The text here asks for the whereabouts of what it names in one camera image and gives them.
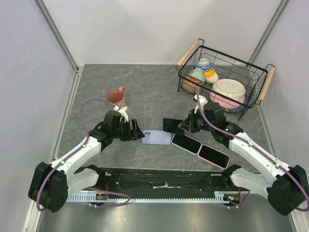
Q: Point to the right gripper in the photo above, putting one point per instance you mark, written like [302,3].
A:
[188,124]

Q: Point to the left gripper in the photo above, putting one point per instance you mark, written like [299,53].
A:
[134,134]

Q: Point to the light blue phone case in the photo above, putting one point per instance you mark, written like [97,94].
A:
[199,149]

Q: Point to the blue-edged black phone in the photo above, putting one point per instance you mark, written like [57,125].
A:
[171,126]

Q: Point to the lavender phone case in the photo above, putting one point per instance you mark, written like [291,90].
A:
[156,137]

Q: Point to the pink phone case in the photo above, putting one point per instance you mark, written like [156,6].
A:
[227,164]

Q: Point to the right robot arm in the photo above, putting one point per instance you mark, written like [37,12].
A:
[285,187]

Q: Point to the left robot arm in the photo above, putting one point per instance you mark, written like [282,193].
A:
[54,182]

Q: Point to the brown bowl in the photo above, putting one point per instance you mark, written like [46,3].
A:
[190,84]

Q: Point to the pink floral mug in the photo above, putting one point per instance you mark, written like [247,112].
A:
[117,97]

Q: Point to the pink bowl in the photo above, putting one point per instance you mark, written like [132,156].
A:
[226,103]

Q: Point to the green bowl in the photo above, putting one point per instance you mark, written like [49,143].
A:
[198,74]

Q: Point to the yellow white bowl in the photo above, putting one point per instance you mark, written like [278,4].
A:
[211,76]

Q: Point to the teal bowl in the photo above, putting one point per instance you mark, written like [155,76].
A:
[240,108]

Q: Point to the cream bowl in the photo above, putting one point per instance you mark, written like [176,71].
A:
[229,88]

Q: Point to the blue patterned bowl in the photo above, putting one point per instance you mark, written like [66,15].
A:
[205,65]

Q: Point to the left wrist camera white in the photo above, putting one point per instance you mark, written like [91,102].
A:
[123,111]

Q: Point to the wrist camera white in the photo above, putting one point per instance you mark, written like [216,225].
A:
[201,101]
[123,111]

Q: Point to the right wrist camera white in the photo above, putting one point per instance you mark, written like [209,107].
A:
[201,101]

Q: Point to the black wire basket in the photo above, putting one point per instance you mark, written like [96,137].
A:
[254,78]

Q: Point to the slotted cable duct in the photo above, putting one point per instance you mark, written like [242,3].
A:
[91,197]

